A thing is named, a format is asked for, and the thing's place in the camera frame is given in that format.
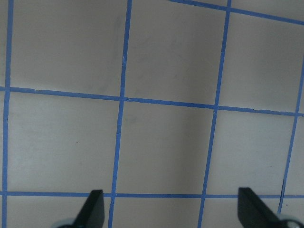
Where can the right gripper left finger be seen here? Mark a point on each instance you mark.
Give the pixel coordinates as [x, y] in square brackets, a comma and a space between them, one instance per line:
[91, 215]

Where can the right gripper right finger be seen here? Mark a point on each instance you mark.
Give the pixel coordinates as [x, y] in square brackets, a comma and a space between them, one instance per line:
[254, 213]

